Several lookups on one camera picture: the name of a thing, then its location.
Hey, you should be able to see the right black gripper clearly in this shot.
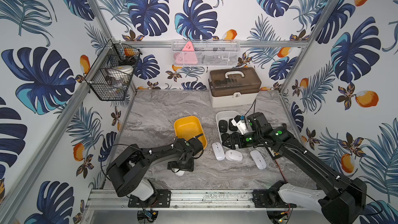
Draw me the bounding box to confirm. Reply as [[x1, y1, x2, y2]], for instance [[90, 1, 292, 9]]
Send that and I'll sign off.
[[221, 132, 262, 150]]

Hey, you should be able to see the white mouse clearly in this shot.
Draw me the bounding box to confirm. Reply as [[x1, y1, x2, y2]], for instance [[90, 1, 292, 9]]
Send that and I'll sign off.
[[172, 169, 185, 176], [225, 150, 243, 161], [250, 150, 267, 170], [211, 142, 225, 161]]

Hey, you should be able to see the black mouse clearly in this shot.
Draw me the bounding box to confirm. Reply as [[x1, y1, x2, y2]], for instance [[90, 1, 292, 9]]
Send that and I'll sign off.
[[221, 133, 231, 145], [218, 120, 228, 133], [228, 119, 238, 132]]

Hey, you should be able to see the white plastic bin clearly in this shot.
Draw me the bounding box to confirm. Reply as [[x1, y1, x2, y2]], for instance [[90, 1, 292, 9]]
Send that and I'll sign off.
[[216, 111, 248, 143]]

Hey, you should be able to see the yellow plastic bin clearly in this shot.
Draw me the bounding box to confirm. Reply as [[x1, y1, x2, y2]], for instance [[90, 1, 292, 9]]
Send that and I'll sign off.
[[174, 116, 207, 149]]

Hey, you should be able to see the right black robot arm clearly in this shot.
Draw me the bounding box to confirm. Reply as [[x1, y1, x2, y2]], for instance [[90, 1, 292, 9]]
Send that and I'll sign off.
[[218, 112, 367, 224]]

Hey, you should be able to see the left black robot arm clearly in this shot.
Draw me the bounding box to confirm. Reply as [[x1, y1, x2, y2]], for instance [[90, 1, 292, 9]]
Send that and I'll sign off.
[[106, 133, 204, 201]]

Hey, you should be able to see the brown lid storage case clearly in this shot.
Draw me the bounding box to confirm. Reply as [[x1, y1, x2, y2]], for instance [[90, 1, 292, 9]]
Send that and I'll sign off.
[[208, 67, 262, 108]]

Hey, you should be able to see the black orange connector board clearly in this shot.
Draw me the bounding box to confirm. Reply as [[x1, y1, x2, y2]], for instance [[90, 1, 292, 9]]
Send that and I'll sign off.
[[268, 148, 282, 160]]

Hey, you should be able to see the pink triangle object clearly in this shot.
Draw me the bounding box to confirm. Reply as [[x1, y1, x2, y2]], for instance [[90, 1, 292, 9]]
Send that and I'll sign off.
[[175, 41, 198, 66]]

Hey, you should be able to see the white bowl in basket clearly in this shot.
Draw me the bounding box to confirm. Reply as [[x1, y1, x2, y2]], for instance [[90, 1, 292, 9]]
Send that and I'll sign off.
[[107, 65, 134, 79]]

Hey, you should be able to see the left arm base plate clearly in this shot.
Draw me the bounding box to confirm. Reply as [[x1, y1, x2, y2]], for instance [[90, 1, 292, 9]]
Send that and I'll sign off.
[[127, 189, 172, 208]]

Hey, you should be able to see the red black power cable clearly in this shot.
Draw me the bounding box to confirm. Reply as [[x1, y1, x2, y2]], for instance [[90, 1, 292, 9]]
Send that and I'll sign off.
[[275, 160, 288, 187]]

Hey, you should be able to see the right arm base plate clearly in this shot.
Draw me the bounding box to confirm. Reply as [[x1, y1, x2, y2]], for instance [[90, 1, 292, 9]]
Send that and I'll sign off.
[[252, 190, 297, 208]]

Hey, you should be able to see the clear wall shelf basket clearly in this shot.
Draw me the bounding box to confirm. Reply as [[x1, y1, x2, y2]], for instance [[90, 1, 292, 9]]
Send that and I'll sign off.
[[171, 40, 240, 67]]

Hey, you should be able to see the black wire basket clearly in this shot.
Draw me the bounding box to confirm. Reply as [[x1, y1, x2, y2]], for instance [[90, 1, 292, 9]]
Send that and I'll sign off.
[[84, 39, 143, 101]]

